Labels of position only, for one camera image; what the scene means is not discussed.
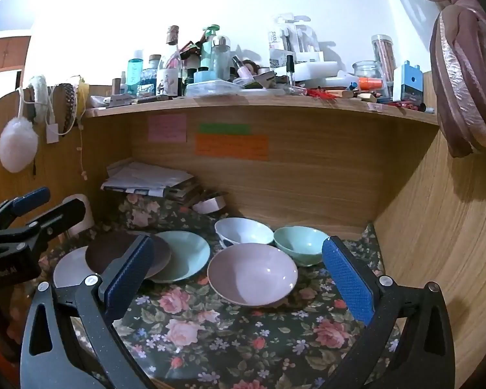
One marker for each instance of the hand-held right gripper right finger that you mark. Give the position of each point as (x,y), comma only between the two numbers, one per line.
(348,281)

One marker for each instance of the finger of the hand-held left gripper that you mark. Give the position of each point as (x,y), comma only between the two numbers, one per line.
(60,214)
(28,199)

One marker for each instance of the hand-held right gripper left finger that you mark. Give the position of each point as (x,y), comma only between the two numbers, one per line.
(125,277)

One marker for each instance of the brown plate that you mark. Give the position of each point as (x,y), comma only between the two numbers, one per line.
(105,253)

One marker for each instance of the white plate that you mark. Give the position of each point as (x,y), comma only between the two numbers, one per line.
(69,271)

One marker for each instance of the light green bowl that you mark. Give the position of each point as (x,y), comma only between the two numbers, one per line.
(299,243)

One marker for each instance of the light green plate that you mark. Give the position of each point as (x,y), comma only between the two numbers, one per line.
(186,255)

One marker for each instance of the pink bowl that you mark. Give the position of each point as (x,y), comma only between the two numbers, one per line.
(251,275)

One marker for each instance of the white bowl with dark print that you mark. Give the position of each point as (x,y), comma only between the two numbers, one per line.
(243,231)

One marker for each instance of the pink mug with lid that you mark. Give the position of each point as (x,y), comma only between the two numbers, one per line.
(87,227)

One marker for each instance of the white fluffy puff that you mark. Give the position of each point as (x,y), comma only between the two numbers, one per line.
(18,144)

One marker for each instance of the stack of white papers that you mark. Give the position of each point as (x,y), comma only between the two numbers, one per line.
(145,174)

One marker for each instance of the stack of booklets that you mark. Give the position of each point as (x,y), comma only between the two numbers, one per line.
(184,194)

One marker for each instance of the dark beaded headband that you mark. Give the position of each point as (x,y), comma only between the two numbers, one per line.
(70,105)

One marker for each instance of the small white box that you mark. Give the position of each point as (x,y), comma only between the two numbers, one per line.
(210,206)

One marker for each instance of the dark floral cloth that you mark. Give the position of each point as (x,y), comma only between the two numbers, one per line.
(226,340)

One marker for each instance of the yellow hanging item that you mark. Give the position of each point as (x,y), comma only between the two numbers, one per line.
(83,93)

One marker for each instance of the pink sticky note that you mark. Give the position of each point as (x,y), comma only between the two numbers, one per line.
(167,128)

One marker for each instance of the brown wooden cabinet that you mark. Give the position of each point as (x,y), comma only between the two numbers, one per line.
(6,54)

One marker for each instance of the blue liquid bottle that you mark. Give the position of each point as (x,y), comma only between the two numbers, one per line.
(135,75)

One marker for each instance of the blue glass jar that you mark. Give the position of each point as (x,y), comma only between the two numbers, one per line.
(148,81)

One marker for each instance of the orange sticky note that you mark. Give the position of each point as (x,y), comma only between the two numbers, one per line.
(231,146)

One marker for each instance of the green sticky note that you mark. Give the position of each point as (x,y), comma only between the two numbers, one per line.
(224,129)

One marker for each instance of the glass bottle with cork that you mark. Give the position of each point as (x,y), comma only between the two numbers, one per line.
(171,54)

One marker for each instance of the transparent plastic box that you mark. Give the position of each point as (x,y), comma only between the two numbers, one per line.
(212,88)

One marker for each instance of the orange marker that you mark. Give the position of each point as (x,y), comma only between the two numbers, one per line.
(370,83)

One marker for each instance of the blue and white box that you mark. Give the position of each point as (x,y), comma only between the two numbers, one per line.
(408,83)

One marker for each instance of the nail polish bottle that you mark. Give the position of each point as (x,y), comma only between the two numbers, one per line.
(290,71)

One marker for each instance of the white desk organizer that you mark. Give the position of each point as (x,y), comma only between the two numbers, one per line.
(303,65)

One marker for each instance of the clear bottle with silver cap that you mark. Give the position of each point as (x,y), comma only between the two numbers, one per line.
(220,60)

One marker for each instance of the green pump bottle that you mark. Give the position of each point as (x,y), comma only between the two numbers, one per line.
(208,46)

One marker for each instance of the clear canister of pencils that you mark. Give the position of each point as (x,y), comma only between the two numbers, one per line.
(384,54)

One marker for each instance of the small pink bottle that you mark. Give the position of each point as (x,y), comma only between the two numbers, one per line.
(242,71)

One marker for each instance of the brown curtain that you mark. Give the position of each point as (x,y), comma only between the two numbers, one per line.
(461,69)

